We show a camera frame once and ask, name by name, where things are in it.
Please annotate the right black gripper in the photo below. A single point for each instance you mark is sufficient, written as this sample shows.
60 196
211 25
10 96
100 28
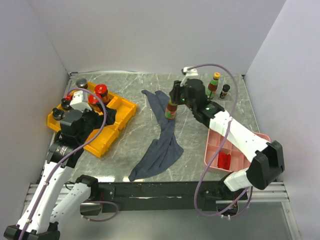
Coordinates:
174 93

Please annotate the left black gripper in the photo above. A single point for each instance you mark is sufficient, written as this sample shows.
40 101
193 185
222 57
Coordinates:
99 118

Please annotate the red label sauce bottle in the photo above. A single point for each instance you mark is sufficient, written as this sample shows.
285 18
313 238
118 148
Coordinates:
171 109

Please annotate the black cap salt grinder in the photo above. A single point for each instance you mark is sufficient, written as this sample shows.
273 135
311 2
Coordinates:
65 104

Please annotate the red lid sauce jar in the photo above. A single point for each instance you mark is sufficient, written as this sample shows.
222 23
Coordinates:
94 103
102 90

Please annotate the green label sauce bottle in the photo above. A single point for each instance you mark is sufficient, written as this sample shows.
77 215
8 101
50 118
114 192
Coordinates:
212 86

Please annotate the black lid spice jar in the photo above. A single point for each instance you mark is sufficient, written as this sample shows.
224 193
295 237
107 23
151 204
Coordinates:
82 83

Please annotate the small black pepper bottle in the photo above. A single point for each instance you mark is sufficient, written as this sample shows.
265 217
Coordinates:
224 91

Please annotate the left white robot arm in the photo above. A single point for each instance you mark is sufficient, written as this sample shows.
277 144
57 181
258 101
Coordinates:
44 218

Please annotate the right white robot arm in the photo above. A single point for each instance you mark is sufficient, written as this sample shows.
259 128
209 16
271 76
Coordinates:
266 158

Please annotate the yellow compartment bin tray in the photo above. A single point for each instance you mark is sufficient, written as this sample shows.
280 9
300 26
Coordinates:
125 110

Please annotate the dark blue cloth towel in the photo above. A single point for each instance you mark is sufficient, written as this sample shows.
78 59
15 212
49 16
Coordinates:
164 151

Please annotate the red packet in tray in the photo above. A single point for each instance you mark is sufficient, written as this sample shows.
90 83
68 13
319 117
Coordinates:
224 161

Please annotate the pink compartment tray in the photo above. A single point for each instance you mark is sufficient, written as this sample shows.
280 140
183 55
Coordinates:
220 147

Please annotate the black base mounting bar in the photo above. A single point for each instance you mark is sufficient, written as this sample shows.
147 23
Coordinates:
150 196

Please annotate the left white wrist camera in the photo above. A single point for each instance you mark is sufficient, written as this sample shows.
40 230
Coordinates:
79 101

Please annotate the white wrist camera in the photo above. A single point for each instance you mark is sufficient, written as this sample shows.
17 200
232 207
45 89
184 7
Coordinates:
188 74
79 101

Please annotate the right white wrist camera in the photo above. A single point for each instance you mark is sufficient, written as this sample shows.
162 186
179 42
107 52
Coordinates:
188 74

